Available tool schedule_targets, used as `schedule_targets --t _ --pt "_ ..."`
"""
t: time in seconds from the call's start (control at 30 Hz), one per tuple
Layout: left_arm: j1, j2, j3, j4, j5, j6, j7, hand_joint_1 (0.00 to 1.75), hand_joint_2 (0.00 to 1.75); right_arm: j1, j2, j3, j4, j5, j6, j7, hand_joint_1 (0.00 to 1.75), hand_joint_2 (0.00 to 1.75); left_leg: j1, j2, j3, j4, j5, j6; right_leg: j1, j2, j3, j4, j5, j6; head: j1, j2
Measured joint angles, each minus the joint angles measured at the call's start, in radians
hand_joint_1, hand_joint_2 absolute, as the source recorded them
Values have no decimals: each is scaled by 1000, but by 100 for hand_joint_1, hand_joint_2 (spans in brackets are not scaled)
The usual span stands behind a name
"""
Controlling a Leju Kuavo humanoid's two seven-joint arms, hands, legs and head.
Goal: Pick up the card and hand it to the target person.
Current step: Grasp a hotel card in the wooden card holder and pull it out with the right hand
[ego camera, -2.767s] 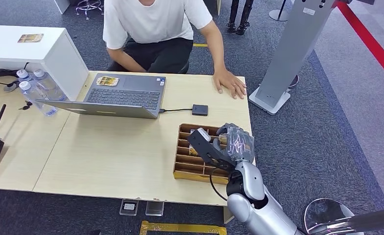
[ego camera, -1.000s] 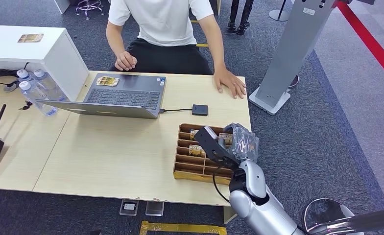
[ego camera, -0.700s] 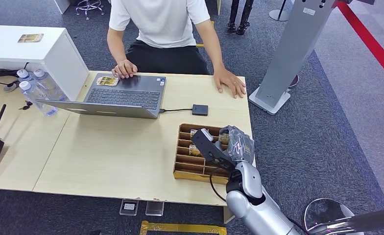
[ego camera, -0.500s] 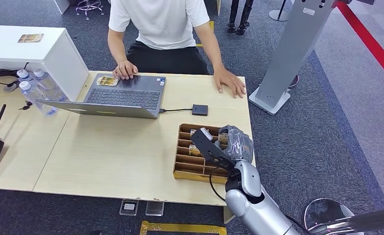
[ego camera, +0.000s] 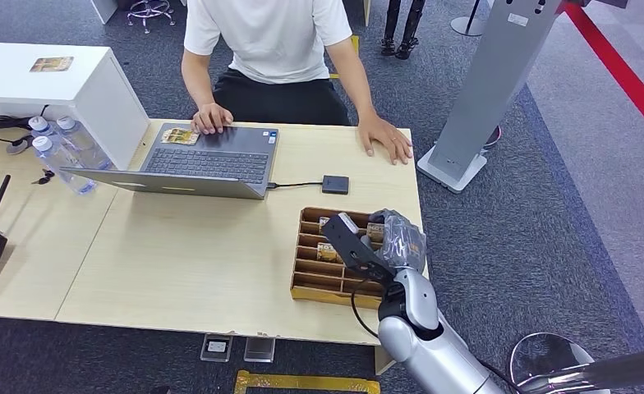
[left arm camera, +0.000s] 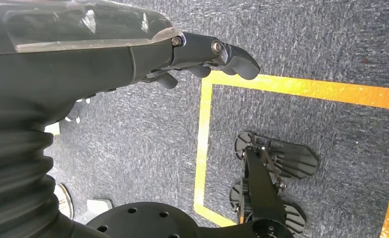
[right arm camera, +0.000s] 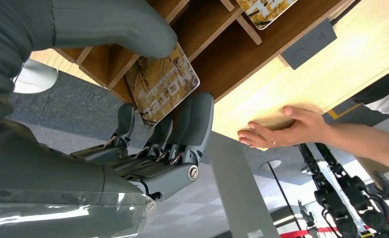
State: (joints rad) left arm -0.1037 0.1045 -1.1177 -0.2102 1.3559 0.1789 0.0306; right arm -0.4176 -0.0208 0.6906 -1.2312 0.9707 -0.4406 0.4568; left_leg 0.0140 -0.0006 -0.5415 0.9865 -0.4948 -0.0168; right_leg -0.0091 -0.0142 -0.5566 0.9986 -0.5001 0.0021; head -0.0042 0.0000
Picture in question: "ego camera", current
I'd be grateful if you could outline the chrome stool base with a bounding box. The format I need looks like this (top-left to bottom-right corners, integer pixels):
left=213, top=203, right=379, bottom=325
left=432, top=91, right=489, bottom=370
left=125, top=0, right=177, bottom=35

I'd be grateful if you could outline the clear plastic water bottle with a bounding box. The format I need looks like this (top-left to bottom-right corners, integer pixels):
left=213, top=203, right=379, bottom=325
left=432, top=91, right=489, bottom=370
left=27, top=115, right=61, bottom=144
left=55, top=115, right=114, bottom=172
left=31, top=135, right=99, bottom=196

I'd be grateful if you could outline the grey open laptop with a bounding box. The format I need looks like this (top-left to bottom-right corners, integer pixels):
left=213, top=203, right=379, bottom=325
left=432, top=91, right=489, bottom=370
left=59, top=121, right=280, bottom=202

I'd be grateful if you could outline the black booted leg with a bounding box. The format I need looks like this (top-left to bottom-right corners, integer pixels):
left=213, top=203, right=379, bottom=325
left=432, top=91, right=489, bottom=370
left=394, top=0, right=427, bottom=62
left=379, top=0, right=403, bottom=57

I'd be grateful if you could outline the white cabinet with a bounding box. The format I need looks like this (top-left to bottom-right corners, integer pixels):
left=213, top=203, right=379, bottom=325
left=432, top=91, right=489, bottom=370
left=0, top=41, right=152, bottom=172

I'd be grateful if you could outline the person's left hand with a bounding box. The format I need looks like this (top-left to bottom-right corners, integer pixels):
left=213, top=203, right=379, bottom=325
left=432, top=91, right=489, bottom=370
left=356, top=111, right=415, bottom=167

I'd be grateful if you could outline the floor socket box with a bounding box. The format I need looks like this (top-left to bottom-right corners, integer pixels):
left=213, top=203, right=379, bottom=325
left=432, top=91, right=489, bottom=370
left=200, top=332, right=234, bottom=364
left=243, top=336, right=277, bottom=364

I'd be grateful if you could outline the person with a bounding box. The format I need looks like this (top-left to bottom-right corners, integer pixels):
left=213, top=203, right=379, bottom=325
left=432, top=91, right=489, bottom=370
left=180, top=0, right=415, bottom=167

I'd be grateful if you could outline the chrome ring stool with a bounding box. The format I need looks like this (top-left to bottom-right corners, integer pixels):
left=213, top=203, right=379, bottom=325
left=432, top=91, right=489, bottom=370
left=508, top=332, right=644, bottom=394

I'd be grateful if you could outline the white furniture corner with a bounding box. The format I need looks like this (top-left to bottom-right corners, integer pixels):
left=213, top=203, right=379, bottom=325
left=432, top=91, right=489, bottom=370
left=90, top=0, right=120, bottom=26

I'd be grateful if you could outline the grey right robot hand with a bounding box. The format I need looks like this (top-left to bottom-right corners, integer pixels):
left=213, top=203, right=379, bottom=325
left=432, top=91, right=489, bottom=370
left=358, top=208, right=428, bottom=273

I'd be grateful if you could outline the grey stanchion post base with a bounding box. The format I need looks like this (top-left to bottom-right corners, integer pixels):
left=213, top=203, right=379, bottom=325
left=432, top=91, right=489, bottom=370
left=450, top=0, right=487, bottom=38

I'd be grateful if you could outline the black laptop cable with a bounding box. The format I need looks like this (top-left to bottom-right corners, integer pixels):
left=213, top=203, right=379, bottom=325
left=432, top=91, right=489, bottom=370
left=267, top=181, right=324, bottom=190

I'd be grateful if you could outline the silver kiosk stand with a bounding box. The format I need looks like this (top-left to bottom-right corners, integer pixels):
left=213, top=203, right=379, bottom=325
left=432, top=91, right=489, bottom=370
left=416, top=0, right=567, bottom=195

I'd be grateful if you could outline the small black card reader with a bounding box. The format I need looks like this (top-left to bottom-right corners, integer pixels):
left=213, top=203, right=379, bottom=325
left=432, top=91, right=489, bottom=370
left=321, top=174, right=351, bottom=196

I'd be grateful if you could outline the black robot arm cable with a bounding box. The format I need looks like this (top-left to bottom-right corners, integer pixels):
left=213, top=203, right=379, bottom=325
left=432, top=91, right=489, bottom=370
left=350, top=279, right=381, bottom=341

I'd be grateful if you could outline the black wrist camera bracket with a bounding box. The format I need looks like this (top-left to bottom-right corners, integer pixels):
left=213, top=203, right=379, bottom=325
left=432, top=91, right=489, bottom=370
left=321, top=213, right=397, bottom=285

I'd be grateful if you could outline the person's right hand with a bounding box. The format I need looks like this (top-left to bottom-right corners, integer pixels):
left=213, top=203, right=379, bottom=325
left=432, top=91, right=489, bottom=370
left=191, top=102, right=235, bottom=136

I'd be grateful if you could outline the round red stand base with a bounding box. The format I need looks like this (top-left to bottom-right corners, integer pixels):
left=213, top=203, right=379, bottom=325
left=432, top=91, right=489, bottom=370
left=481, top=125, right=504, bottom=151

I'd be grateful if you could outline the red floor stripe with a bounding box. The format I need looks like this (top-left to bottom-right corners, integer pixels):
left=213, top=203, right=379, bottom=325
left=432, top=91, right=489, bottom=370
left=563, top=2, right=644, bottom=149

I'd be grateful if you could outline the black desk cable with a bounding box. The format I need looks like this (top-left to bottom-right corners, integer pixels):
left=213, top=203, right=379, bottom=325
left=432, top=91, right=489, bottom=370
left=0, top=104, right=51, bottom=148

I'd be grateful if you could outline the wooden divided card box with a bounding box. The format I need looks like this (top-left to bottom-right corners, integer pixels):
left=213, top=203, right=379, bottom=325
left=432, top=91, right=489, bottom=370
left=289, top=206, right=430, bottom=310

